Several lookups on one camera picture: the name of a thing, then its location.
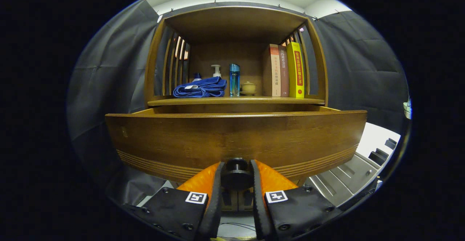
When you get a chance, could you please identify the beige book with orange label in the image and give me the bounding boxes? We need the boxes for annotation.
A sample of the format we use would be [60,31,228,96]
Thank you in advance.
[262,44,282,97]

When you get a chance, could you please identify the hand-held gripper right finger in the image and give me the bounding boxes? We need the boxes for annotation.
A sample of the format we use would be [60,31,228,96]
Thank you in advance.
[250,159,344,241]

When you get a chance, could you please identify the blue folded towel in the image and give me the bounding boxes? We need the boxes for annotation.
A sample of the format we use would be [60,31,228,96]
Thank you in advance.
[173,76,227,98]

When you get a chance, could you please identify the wooden countertop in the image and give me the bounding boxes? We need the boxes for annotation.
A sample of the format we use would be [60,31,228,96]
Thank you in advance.
[147,95,326,107]

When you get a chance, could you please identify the wooden cabinet door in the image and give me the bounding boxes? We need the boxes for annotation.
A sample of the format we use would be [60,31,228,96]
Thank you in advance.
[222,189,238,212]
[238,189,254,212]

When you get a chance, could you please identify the white and green device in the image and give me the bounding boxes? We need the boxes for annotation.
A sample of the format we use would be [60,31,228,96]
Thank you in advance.
[403,97,413,120]

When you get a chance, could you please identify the yellow book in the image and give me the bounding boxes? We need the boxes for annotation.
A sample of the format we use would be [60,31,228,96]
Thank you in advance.
[286,41,305,99]

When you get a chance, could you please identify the wooden cabinet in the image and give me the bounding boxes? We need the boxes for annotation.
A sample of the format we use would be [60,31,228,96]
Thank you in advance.
[143,5,329,212]

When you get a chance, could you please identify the brown book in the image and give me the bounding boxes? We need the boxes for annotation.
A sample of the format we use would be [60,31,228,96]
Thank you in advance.
[278,45,290,97]

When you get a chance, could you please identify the wooden drawer with black knob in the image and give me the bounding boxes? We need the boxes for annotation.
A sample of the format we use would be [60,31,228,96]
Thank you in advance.
[105,107,368,190]

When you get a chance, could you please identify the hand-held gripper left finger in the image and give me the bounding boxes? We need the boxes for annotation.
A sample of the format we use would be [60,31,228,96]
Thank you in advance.
[125,161,226,241]

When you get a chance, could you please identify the yellow lidded teacup with saucer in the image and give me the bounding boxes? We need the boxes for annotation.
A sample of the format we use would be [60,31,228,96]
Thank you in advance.
[240,81,257,96]

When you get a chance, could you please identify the white side table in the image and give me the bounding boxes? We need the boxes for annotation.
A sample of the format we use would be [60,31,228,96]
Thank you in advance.
[305,122,401,207]

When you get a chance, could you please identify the blue glass bottle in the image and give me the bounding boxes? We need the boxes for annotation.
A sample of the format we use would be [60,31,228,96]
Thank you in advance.
[229,63,240,97]

